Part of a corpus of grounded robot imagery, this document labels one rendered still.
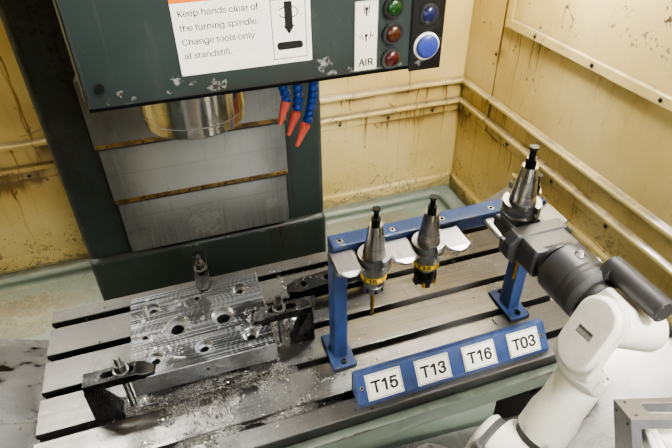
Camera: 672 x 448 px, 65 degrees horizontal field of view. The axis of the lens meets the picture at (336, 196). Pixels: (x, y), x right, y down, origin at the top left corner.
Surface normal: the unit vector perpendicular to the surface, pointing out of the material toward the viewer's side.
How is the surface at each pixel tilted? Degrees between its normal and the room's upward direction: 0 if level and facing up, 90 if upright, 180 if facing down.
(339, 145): 90
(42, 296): 0
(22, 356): 24
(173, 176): 90
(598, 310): 62
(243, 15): 90
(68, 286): 0
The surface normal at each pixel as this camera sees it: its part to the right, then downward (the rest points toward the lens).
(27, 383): 0.38, -0.82
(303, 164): 0.31, 0.54
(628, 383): -0.40, -0.66
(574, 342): -0.84, -0.22
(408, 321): -0.01, -0.82
